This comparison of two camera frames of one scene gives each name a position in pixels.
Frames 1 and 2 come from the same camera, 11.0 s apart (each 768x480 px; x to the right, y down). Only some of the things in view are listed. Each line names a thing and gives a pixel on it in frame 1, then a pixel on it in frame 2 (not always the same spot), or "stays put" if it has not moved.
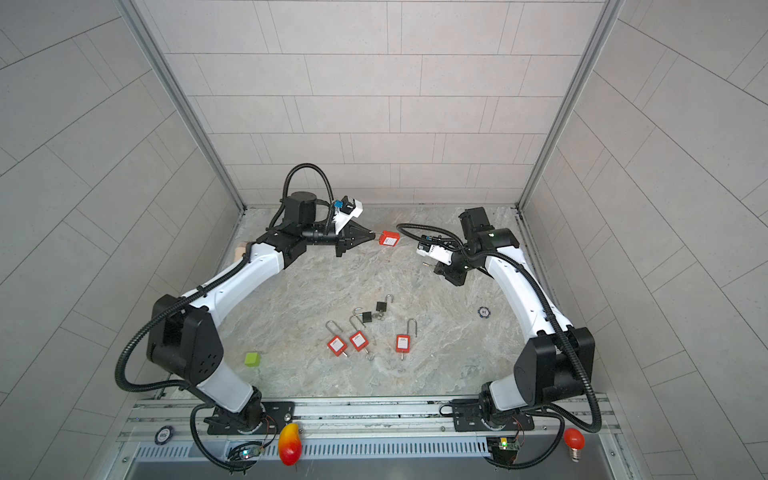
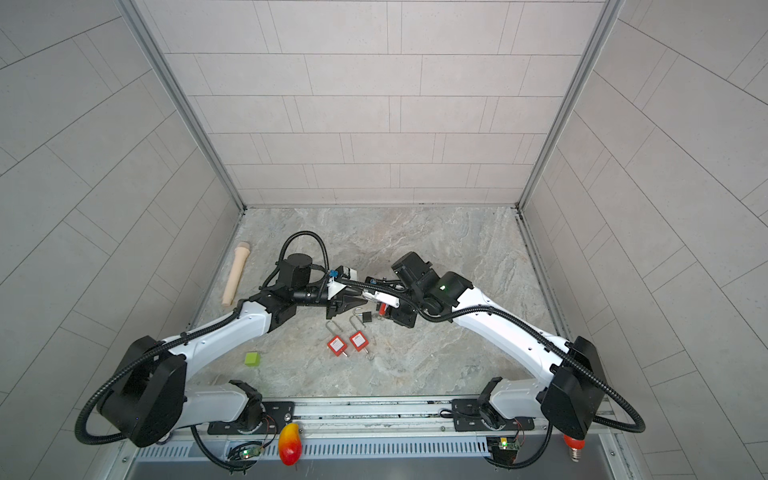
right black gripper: x=456 y=277 → x=397 y=316
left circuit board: x=244 y=453 stays put
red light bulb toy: x=575 y=440 stays put
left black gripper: x=344 y=240 → x=339 y=307
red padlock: x=358 y=340 stays put
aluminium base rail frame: x=380 y=440 stays put
